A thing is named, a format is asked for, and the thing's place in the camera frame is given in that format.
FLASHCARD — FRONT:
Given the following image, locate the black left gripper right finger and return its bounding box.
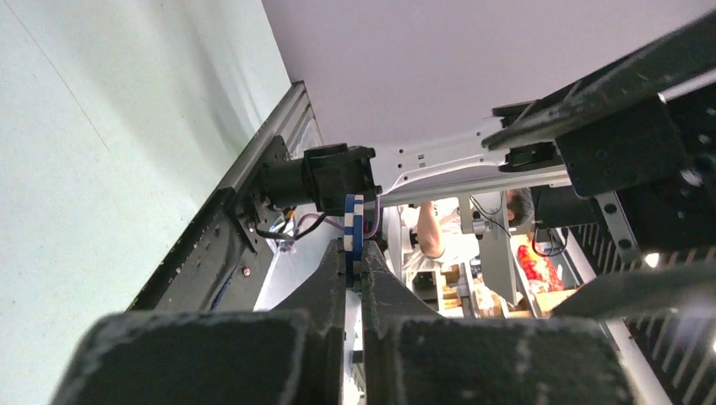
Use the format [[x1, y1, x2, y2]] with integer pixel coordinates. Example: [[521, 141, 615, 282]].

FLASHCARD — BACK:
[[361, 241, 636, 404]]

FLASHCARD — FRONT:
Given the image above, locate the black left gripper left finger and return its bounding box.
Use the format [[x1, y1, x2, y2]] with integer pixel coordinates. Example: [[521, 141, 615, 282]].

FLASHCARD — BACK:
[[52, 239, 346, 404]]

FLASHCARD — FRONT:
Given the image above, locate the white blue poker chip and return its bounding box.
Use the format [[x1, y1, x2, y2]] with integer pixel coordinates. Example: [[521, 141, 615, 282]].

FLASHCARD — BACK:
[[343, 194, 364, 293]]

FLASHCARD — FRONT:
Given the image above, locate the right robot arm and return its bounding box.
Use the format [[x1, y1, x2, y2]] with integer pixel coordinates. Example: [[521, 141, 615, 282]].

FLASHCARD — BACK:
[[363, 13, 715, 404]]

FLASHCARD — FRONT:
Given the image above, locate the person in white shirt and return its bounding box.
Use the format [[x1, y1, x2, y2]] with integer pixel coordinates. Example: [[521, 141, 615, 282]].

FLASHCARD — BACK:
[[399, 187, 535, 273]]

